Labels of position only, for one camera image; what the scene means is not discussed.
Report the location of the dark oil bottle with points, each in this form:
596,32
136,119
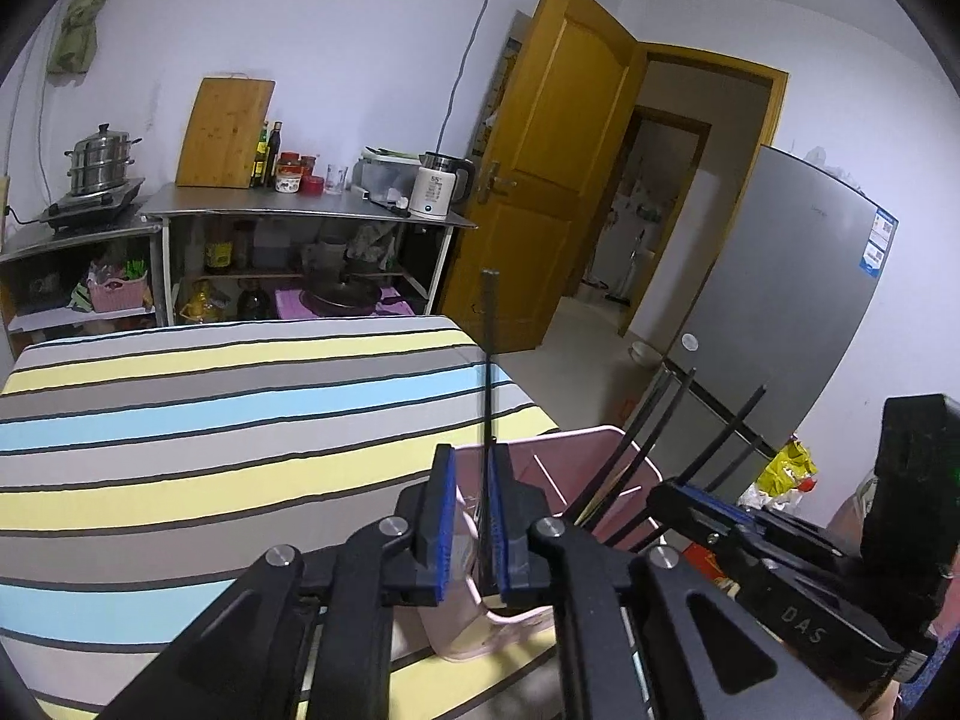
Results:
274,154

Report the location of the white electric kettle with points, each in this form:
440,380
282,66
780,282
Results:
435,191

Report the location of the yellow plastic bag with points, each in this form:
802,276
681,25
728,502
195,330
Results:
787,469

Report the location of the steel kitchen counter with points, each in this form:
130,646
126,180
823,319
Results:
300,204

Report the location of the dark frying pan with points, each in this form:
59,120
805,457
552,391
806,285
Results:
341,300

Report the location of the pink plastic cutlery holder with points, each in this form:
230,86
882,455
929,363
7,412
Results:
570,450

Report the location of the yellow wooden door frame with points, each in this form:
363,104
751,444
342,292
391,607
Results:
772,127

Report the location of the clear plastic storage box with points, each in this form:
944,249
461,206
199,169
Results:
382,172

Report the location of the wooden cutting board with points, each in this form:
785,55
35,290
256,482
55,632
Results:
225,131

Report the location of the grey refrigerator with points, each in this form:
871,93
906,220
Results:
787,277

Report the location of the yellow wooden door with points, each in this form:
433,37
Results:
555,165

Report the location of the pink plastic basket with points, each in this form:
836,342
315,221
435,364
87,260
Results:
116,296

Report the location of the green hanging cloth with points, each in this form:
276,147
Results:
79,22

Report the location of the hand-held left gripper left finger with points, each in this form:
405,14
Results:
446,525

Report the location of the black induction cooker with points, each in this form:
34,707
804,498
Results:
94,206

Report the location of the red lidded jar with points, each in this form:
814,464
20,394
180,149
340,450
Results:
289,172

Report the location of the drinking glass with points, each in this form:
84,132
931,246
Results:
337,180

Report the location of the stainless steel steamer pot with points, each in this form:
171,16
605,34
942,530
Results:
101,161

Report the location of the low steel shelf unit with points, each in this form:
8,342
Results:
45,240

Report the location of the white bowl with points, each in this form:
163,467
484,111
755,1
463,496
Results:
643,352

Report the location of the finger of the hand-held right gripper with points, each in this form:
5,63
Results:
697,510

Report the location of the yellow cooking oil bottle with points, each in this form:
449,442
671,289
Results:
201,304

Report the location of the striped tablecloth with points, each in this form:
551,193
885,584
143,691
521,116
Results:
225,427

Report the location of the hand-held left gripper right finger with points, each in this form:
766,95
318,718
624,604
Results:
499,532

